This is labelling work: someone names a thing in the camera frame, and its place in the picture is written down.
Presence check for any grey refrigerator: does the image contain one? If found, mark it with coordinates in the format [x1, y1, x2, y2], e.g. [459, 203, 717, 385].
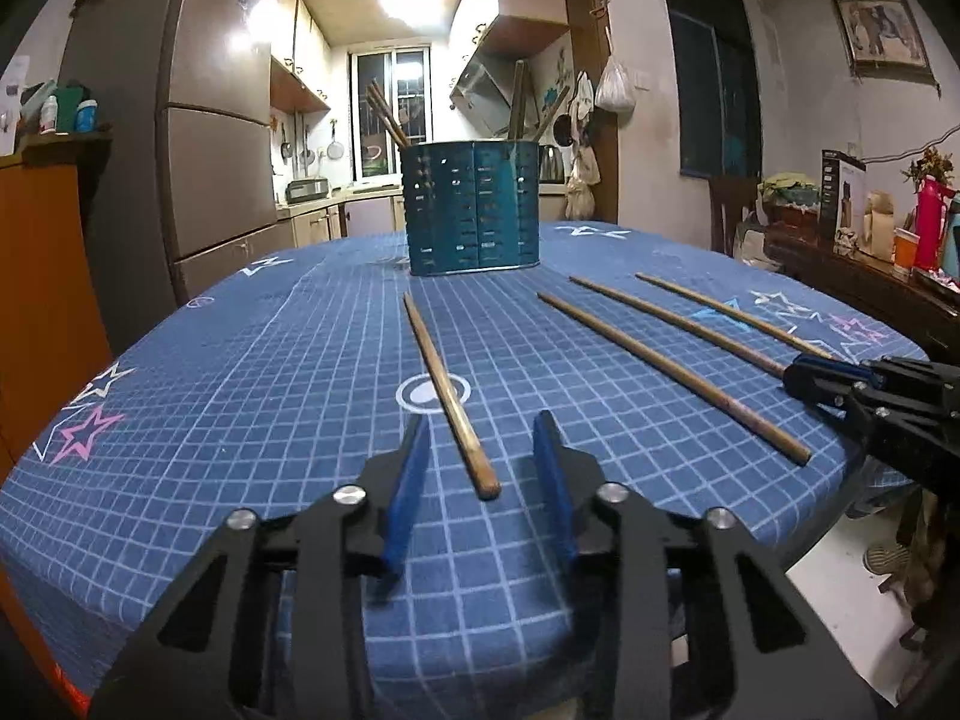
[60, 0, 290, 353]

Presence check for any steel range hood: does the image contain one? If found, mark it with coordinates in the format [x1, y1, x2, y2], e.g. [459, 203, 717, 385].
[451, 50, 516, 138]

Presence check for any dark wooden sideboard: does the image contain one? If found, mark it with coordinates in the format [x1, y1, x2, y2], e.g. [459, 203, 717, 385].
[763, 226, 960, 364]

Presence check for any teal slotted utensil holder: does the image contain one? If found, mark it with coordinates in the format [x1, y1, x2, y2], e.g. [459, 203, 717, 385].
[400, 140, 540, 278]

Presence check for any dark wooden chair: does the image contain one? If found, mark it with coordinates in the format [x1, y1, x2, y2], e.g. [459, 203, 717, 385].
[708, 176, 758, 257]

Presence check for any kitchen window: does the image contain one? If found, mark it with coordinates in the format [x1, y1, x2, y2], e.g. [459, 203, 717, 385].
[348, 44, 433, 182]

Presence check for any white hanging plastic bag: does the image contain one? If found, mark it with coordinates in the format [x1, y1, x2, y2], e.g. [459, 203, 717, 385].
[594, 55, 636, 115]

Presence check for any silver electric kettle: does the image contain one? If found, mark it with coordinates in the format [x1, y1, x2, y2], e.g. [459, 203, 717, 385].
[539, 143, 566, 184]

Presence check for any framed elephant picture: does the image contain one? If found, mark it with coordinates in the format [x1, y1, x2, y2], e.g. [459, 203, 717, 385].
[832, 0, 937, 86]

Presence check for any orange wooden cabinet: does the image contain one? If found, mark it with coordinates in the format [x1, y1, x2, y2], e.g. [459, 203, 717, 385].
[2, 133, 114, 475]

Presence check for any blue checked star tablecloth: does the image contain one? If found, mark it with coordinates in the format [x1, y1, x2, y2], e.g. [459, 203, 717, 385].
[2, 223, 916, 718]

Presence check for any red thermos bottle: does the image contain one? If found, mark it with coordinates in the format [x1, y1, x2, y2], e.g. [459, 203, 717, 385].
[914, 176, 955, 271]

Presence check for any wooden chopstick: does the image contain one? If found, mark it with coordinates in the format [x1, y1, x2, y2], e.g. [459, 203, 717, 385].
[537, 293, 812, 466]
[506, 60, 527, 140]
[366, 82, 410, 149]
[569, 277, 786, 379]
[530, 85, 571, 143]
[636, 273, 832, 359]
[404, 293, 501, 500]
[366, 89, 410, 149]

